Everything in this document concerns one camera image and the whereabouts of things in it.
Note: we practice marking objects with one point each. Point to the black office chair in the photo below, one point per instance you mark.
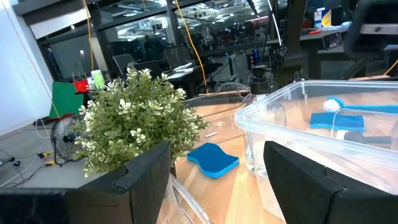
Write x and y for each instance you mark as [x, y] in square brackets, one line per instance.
[122, 62]
[177, 56]

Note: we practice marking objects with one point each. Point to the clear soap pump bottle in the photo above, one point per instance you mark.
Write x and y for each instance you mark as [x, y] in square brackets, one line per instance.
[259, 124]

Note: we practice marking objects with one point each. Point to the black floor fan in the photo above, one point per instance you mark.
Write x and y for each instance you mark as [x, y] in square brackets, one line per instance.
[63, 138]

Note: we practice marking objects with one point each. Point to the white board panel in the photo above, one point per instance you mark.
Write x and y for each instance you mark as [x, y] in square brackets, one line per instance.
[21, 77]

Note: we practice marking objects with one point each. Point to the small white tape strip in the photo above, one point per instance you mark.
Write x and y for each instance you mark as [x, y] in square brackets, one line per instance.
[211, 134]

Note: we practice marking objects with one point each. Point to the white yellow box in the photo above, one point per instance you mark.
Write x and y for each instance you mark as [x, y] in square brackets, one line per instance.
[322, 18]

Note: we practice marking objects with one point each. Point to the black background desk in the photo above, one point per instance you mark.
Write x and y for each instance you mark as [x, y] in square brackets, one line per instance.
[323, 46]

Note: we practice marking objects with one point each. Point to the blue dish brush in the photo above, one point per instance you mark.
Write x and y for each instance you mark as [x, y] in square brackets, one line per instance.
[367, 109]

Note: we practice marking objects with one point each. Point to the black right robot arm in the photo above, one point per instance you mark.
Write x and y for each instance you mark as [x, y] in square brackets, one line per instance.
[357, 46]

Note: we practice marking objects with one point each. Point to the frosted clear plastic bin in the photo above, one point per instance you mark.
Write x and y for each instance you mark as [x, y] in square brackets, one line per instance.
[311, 149]

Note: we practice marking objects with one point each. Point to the artificial potted green plant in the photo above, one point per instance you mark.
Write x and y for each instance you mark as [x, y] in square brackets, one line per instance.
[133, 118]

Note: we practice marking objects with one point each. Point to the clear plastic tray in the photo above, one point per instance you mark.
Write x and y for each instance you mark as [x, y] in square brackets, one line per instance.
[183, 202]

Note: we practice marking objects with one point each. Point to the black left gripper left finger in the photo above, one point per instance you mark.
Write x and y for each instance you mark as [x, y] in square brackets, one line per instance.
[93, 205]

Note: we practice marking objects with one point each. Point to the red container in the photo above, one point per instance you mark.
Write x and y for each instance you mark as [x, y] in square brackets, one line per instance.
[81, 86]

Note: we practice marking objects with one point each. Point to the person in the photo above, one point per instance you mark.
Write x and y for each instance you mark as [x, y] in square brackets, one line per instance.
[154, 45]

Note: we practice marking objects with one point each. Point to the green white cup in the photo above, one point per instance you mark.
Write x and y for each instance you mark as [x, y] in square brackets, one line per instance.
[98, 79]

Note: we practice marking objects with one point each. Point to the blue kitchen sponge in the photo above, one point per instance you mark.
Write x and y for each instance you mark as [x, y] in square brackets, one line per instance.
[342, 122]
[213, 158]

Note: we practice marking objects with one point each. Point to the green board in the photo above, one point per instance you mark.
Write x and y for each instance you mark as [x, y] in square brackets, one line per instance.
[63, 99]

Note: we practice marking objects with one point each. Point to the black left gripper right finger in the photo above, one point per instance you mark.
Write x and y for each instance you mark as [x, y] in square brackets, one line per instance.
[311, 199]

